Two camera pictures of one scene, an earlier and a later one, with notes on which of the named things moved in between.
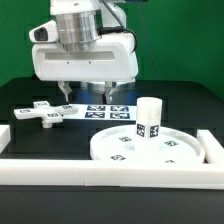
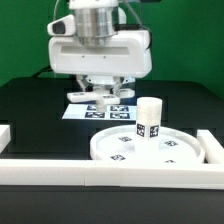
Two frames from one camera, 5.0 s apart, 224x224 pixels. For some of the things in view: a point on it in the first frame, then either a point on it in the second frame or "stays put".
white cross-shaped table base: x=46 y=112 to x=108 y=96
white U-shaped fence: x=116 y=173 stays put
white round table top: x=124 y=144 stays put
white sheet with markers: x=103 y=112 stays put
